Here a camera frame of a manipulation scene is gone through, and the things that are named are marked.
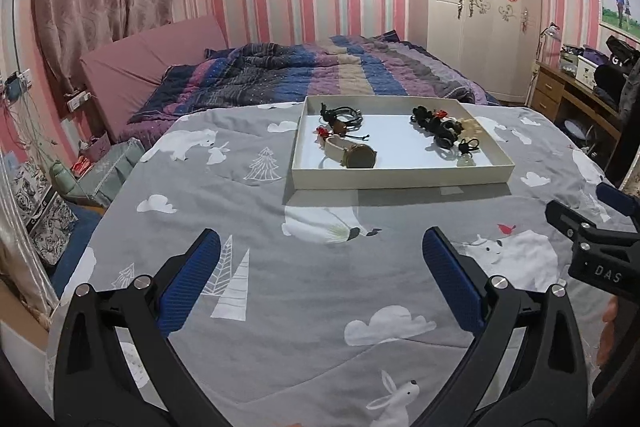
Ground white storage box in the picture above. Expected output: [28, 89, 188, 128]
[575, 57, 599, 90]

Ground black bag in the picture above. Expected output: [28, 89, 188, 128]
[594, 35, 640, 108]

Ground person's right hand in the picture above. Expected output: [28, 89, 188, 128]
[599, 297, 621, 369]

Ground desk lamp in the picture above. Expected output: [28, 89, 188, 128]
[536, 22, 562, 64]

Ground wooden desk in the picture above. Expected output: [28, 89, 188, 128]
[529, 61, 628, 180]

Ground black cord bracelet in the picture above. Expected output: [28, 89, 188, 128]
[320, 103, 364, 128]

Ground black white floral box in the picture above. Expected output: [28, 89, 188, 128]
[9, 161, 79, 267]

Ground grey green storage bag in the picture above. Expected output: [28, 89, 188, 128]
[77, 138, 147, 208]

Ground wall socket with chargers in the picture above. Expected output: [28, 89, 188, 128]
[2, 68, 34, 104]

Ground white power strip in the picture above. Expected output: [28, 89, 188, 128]
[65, 90, 94, 112]

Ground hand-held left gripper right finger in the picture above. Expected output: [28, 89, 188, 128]
[422, 227, 588, 427]

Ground white wardrobe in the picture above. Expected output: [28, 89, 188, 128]
[404, 0, 544, 106]

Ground green bottle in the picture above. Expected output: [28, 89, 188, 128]
[50, 160, 77, 198]

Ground striped purple blue quilt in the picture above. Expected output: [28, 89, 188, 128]
[127, 33, 502, 126]

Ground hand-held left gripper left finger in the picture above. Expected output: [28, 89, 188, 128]
[52, 228, 226, 427]

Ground black hair tie with charm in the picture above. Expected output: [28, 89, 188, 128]
[456, 138, 484, 166]

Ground white shallow tray box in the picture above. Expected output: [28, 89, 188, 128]
[291, 95, 516, 191]

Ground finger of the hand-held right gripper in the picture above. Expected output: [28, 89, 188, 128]
[545, 201, 640, 254]
[596, 182, 640, 220]

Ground beige strap wristwatch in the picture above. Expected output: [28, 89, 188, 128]
[320, 134, 379, 170]

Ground framed landscape wall picture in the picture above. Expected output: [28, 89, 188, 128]
[598, 0, 640, 44]

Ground floral cloth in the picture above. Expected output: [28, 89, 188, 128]
[622, 152, 640, 198]

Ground black scrunchie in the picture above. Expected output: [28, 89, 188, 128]
[410, 105, 451, 128]

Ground grey printed blanket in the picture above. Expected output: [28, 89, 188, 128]
[47, 101, 631, 427]

